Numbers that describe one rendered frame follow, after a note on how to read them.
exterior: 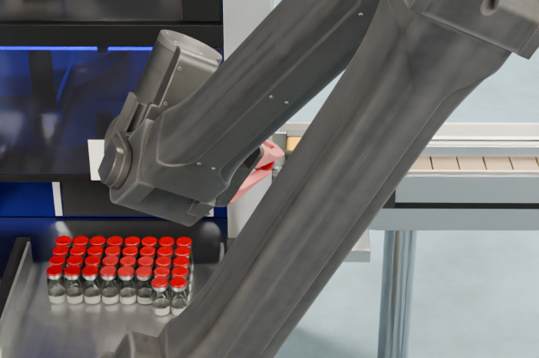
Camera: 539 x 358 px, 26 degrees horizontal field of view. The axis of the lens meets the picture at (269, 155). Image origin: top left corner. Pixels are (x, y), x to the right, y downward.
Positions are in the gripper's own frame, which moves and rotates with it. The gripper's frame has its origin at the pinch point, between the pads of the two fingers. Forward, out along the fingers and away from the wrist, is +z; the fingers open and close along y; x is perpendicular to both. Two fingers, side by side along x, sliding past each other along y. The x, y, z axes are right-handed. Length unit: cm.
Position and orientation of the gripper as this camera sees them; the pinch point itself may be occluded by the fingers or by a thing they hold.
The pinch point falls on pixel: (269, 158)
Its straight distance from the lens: 113.6
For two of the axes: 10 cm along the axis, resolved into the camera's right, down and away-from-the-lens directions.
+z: 6.1, 0.6, 7.9
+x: -5.8, -6.5, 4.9
